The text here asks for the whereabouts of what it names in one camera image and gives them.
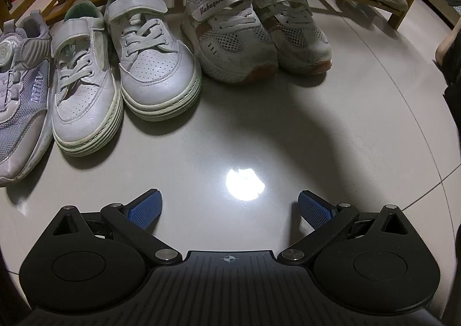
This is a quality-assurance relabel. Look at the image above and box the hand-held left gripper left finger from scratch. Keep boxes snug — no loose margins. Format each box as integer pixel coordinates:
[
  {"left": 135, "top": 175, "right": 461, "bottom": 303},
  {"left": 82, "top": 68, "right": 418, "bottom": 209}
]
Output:
[{"left": 50, "top": 188, "right": 181, "bottom": 264}]

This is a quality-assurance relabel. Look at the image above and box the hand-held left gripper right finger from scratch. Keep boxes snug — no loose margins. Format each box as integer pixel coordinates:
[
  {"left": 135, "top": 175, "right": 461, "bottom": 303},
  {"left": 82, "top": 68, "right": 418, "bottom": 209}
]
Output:
[{"left": 279, "top": 190, "right": 411, "bottom": 262}]

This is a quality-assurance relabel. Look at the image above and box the white sneaker green sole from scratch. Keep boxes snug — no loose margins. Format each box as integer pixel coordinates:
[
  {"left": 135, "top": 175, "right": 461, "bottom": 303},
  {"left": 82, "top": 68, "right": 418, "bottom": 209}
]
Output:
[
  {"left": 50, "top": 1, "right": 124, "bottom": 157},
  {"left": 104, "top": 0, "right": 202, "bottom": 121}
]

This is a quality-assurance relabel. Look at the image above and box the purple dial sneaker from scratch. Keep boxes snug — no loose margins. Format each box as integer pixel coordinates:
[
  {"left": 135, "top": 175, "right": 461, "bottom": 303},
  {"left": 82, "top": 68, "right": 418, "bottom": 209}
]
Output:
[{"left": 0, "top": 11, "right": 54, "bottom": 188}]

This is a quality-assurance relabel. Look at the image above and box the person's right slipper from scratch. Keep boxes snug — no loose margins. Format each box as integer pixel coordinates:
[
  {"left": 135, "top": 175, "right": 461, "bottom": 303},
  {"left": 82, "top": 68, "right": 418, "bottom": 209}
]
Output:
[{"left": 435, "top": 22, "right": 461, "bottom": 125}]

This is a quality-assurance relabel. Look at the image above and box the white mesh sneaker tan sole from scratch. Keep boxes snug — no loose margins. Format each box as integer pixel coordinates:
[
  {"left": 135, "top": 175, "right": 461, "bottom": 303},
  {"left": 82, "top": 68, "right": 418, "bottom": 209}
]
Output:
[
  {"left": 181, "top": 0, "right": 279, "bottom": 82},
  {"left": 249, "top": 0, "right": 332, "bottom": 75}
]

